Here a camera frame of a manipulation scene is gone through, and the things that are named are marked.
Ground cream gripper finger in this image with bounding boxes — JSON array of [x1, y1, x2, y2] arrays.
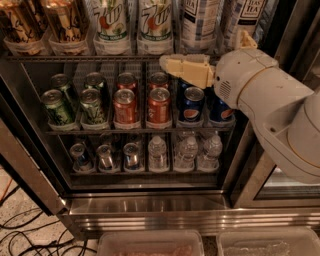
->
[[234, 29, 258, 50], [159, 54, 210, 71]]

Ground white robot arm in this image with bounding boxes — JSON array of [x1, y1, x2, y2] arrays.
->
[[159, 30, 320, 184]]

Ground right blue tea bottle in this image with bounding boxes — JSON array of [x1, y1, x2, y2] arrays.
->
[[220, 0, 266, 48]]

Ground closed glass fridge door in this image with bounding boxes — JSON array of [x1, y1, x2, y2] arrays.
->
[[230, 0, 320, 208]]

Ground right 7up bottle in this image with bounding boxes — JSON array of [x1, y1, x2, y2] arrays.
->
[[139, 0, 172, 42]]

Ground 7up bottle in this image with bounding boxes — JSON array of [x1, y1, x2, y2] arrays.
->
[[139, 0, 172, 42], [91, 0, 128, 42]]

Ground middle water bottle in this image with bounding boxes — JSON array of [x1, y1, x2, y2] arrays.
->
[[174, 136, 198, 172]]

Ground water bottle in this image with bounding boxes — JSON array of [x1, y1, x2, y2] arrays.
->
[[148, 136, 168, 172], [174, 136, 198, 172], [197, 135, 223, 172]]

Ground left water bottle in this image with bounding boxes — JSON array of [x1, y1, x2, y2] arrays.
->
[[148, 136, 168, 172]]

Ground right water bottle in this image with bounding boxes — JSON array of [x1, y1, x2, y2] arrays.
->
[[197, 135, 223, 172]]

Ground left 7up bottle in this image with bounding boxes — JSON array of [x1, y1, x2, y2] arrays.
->
[[91, 0, 128, 42]]

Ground right amber drink bottle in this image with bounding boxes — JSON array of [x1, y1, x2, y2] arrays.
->
[[41, 0, 89, 43]]

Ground amber drink bottle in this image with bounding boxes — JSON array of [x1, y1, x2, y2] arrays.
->
[[41, 0, 89, 43], [0, 0, 48, 43]]

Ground left amber drink bottle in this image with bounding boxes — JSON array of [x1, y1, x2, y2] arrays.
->
[[0, 0, 48, 43]]

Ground open fridge door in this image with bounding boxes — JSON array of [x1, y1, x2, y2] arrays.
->
[[0, 86, 68, 216]]

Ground back right orange can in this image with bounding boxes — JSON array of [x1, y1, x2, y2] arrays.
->
[[149, 71, 169, 90]]

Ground orange can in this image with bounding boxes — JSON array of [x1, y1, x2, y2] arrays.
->
[[149, 71, 169, 90], [116, 72, 138, 93], [148, 87, 171, 124], [113, 89, 136, 124]]

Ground front left pepsi can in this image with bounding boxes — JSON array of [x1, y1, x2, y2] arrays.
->
[[179, 86, 205, 122]]

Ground front right pepsi can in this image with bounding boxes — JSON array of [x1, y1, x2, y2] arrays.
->
[[209, 96, 234, 122]]

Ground front right orange can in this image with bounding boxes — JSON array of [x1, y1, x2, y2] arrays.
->
[[148, 87, 171, 124]]

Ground back left orange can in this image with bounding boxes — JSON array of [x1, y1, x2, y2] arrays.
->
[[116, 72, 138, 93]]

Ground front left orange can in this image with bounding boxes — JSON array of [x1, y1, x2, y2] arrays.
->
[[113, 89, 136, 124]]

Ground back right green can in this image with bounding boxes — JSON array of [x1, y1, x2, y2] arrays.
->
[[84, 72, 109, 100]]

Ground green can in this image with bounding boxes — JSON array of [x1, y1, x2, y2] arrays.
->
[[41, 89, 75, 126], [50, 73, 78, 111], [80, 88, 107, 125], [84, 72, 109, 100]]

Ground right silver blue can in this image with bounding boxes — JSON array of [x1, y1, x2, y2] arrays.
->
[[123, 143, 140, 170]]

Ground front right green can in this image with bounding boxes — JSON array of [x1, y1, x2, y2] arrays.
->
[[80, 88, 107, 125]]

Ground middle silver blue can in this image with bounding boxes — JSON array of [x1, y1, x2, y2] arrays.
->
[[96, 144, 114, 171]]

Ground back left green can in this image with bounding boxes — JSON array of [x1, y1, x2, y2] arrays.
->
[[50, 73, 78, 111]]

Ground front left green can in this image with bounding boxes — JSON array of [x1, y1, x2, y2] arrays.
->
[[41, 89, 75, 126]]

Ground left clear plastic bin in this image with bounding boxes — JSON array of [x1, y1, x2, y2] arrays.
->
[[96, 230, 204, 256]]

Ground clear plastic bin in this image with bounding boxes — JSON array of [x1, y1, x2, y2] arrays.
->
[[216, 227, 320, 256], [96, 230, 204, 256]]

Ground right clear plastic bin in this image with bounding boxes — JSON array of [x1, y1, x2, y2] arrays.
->
[[216, 227, 320, 256]]

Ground middle wire shelf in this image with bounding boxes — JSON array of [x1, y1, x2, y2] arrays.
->
[[46, 126, 234, 135]]

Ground wire shelf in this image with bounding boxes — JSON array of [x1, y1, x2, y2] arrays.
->
[[46, 126, 234, 135], [4, 52, 234, 64]]

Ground top wire shelf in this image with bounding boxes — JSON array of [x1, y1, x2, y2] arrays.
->
[[4, 52, 234, 64]]

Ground orange floor cable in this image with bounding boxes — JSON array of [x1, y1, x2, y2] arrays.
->
[[0, 177, 14, 204]]

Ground black floor cables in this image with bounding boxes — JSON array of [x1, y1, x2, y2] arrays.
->
[[0, 185, 98, 256]]

